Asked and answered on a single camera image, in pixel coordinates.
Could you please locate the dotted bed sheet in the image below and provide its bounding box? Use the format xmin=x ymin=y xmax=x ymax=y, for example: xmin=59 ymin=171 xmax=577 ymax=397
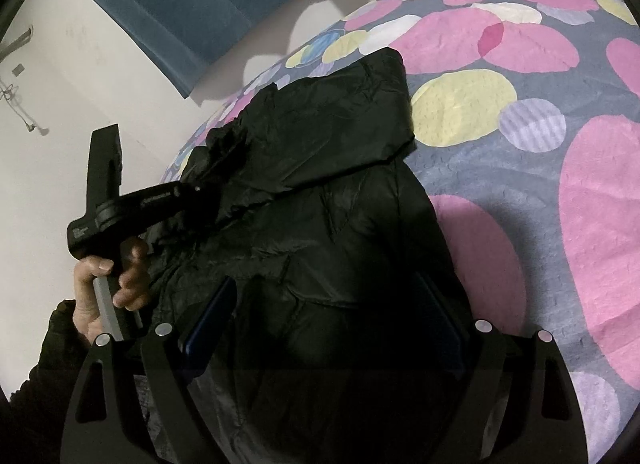
xmin=160 ymin=0 xmax=640 ymax=464

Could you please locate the person's left forearm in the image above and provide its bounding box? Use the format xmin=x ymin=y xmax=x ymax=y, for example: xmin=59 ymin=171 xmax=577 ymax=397
xmin=0 ymin=298 xmax=98 ymax=445

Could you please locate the black padded jacket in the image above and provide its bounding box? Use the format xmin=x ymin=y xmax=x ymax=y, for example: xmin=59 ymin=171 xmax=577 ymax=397
xmin=142 ymin=47 xmax=483 ymax=464

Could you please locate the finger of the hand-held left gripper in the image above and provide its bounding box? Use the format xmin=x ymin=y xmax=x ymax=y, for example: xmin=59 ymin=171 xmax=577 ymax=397
xmin=177 ymin=141 xmax=251 ymax=207

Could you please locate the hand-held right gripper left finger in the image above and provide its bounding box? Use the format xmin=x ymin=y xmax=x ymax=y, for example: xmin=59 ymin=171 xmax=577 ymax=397
xmin=60 ymin=277 xmax=238 ymax=464

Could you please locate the person's left hand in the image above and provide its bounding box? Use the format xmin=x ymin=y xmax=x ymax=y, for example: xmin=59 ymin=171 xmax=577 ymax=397
xmin=72 ymin=237 xmax=151 ymax=345

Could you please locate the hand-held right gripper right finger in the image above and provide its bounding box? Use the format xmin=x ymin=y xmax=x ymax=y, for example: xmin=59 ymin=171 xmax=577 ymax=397
xmin=412 ymin=271 xmax=591 ymax=464

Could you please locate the wall cable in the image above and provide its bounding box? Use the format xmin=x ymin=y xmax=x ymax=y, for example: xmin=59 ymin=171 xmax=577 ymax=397
xmin=0 ymin=24 xmax=51 ymax=137

